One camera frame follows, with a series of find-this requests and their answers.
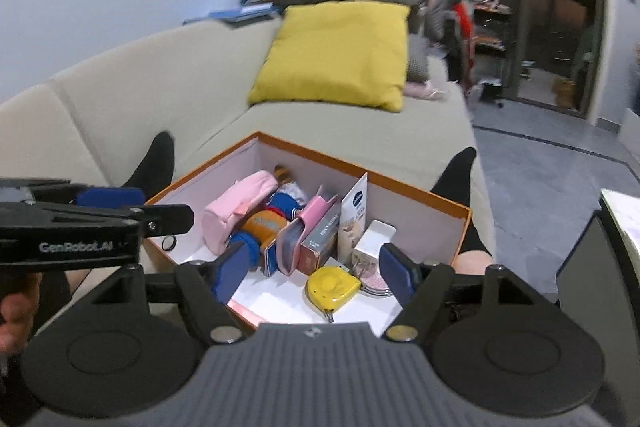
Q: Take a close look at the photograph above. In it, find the grey photo card box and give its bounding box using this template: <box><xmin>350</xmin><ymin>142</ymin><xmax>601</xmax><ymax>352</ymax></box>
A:
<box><xmin>299</xmin><ymin>207</ymin><xmax>343</xmax><ymax>277</ymax></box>

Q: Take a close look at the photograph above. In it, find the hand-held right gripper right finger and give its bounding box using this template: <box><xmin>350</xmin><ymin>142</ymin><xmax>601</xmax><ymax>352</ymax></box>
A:
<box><xmin>379</xmin><ymin>243</ymin><xmax>533</xmax><ymax>348</ymax></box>

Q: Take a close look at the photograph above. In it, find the orange cardboard box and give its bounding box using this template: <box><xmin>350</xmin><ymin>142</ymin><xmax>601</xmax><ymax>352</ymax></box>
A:
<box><xmin>142</xmin><ymin>132</ymin><xmax>473</xmax><ymax>328</ymax></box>

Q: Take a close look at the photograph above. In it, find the white lotion tube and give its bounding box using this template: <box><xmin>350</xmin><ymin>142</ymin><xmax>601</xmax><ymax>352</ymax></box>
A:
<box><xmin>337</xmin><ymin>173</ymin><xmax>370</xmax><ymax>265</ymax></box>

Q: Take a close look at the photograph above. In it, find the pink cylindrical cup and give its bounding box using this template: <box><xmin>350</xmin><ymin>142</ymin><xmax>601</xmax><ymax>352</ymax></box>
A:
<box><xmin>276</xmin><ymin>186</ymin><xmax>342</xmax><ymax>277</ymax></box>

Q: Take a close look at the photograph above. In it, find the pink cloth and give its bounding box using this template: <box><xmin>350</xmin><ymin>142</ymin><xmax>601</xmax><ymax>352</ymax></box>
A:
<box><xmin>404</xmin><ymin>81</ymin><xmax>448</xmax><ymax>102</ymax></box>

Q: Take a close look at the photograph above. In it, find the pale office chair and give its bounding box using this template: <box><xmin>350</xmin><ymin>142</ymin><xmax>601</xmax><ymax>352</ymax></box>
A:
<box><xmin>422</xmin><ymin>0</ymin><xmax>458</xmax><ymax>42</ymax></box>

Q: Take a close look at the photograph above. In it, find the beige sofa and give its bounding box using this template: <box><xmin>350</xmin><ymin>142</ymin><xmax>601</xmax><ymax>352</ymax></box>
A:
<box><xmin>0</xmin><ymin>14</ymin><xmax>496</xmax><ymax>308</ymax></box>

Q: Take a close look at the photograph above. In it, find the pink fabric pouch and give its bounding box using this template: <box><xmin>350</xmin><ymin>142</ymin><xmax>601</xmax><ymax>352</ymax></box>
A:
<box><xmin>202</xmin><ymin>171</ymin><xmax>280</xmax><ymax>254</ymax></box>

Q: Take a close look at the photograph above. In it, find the yellow pillow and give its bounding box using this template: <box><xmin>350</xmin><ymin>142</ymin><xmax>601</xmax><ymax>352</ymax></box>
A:
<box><xmin>247</xmin><ymin>1</ymin><xmax>412</xmax><ymax>112</ymax></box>

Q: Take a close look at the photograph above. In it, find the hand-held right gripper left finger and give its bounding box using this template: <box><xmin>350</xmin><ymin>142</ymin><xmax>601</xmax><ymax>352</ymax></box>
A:
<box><xmin>112</xmin><ymin>241</ymin><xmax>251</xmax><ymax>348</ymax></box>

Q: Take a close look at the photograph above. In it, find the plush doll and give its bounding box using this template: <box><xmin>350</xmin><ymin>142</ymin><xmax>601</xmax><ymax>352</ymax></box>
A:
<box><xmin>227</xmin><ymin>164</ymin><xmax>307</xmax><ymax>270</ymax></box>

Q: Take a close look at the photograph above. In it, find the houndstooth pillow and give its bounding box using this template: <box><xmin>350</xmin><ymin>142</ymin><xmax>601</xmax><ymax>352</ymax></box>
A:
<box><xmin>406</xmin><ymin>34</ymin><xmax>430</xmax><ymax>84</ymax></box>

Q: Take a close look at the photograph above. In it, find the person's left hand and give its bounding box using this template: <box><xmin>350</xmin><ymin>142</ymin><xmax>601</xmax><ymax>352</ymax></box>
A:
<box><xmin>0</xmin><ymin>272</ymin><xmax>43</xmax><ymax>353</ymax></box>

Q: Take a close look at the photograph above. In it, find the white rectangular box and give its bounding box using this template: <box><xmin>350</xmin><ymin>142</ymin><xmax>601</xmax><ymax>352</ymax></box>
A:
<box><xmin>351</xmin><ymin>219</ymin><xmax>397</xmax><ymax>270</ymax></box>

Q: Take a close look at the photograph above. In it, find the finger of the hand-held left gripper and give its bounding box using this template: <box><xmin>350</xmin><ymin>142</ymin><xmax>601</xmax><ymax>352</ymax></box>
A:
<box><xmin>0</xmin><ymin>178</ymin><xmax>147</xmax><ymax>208</ymax></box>
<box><xmin>0</xmin><ymin>202</ymin><xmax>195</xmax><ymax>240</ymax></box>

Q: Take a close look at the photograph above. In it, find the black rack cart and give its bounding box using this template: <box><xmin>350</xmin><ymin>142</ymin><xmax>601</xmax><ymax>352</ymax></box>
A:
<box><xmin>445</xmin><ymin>0</ymin><xmax>513</xmax><ymax>108</ymax></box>

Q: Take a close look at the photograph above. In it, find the white side table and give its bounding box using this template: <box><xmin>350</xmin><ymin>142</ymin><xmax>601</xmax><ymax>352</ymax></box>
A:
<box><xmin>555</xmin><ymin>188</ymin><xmax>640</xmax><ymax>358</ymax></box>

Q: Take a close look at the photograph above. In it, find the yellow tape measure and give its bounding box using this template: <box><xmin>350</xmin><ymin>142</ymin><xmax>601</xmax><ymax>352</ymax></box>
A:
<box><xmin>305</xmin><ymin>266</ymin><xmax>362</xmax><ymax>324</ymax></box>

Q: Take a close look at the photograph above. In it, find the pink round compact mirror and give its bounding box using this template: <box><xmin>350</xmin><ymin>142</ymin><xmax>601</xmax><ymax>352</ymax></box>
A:
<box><xmin>357</xmin><ymin>268</ymin><xmax>398</xmax><ymax>295</ymax></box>

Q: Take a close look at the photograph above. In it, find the blue folder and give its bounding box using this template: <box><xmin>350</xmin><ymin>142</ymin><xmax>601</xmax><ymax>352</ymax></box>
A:
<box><xmin>207</xmin><ymin>4</ymin><xmax>281</xmax><ymax>24</ymax></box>

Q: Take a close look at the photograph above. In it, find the red cloth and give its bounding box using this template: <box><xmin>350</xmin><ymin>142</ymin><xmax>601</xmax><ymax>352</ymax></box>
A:
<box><xmin>452</xmin><ymin>2</ymin><xmax>474</xmax><ymax>44</ymax></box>

